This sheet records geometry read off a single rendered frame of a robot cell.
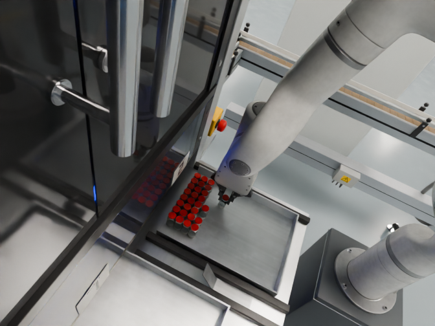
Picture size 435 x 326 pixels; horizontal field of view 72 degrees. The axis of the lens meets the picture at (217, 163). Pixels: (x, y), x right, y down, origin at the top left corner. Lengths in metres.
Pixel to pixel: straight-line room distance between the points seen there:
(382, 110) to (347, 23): 1.11
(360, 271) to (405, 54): 1.48
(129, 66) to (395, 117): 1.50
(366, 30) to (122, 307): 0.70
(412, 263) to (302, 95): 0.48
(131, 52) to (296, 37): 1.97
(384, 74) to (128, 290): 1.89
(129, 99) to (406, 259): 0.75
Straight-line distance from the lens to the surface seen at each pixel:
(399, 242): 0.85
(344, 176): 1.82
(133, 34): 0.19
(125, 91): 0.21
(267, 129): 0.55
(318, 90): 0.55
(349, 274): 0.99
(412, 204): 2.01
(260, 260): 0.87
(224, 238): 0.86
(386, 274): 0.90
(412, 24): 0.52
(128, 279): 0.79
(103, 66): 0.30
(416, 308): 2.38
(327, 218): 2.30
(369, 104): 1.60
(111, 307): 0.77
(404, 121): 1.64
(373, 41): 0.52
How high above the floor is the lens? 1.63
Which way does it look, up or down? 48 degrees down
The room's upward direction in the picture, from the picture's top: 21 degrees clockwise
